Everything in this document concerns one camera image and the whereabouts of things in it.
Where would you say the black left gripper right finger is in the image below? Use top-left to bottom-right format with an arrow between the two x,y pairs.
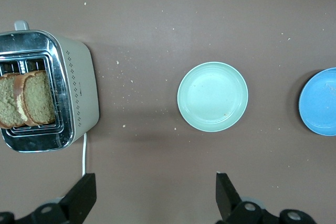
215,172 -> 320,224

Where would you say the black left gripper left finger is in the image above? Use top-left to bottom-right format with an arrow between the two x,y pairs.
0,173 -> 97,224

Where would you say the brown bread slice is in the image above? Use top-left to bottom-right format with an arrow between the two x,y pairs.
0,73 -> 27,130
15,70 -> 57,127

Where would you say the light green round plate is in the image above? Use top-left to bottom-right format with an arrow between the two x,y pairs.
177,61 -> 249,133

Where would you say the blue round plate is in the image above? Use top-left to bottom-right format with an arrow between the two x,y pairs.
298,67 -> 336,137

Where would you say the beige chrome toaster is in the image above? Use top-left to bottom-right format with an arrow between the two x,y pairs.
0,20 -> 101,154

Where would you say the white toaster power cord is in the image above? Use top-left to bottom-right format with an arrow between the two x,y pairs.
81,132 -> 88,179

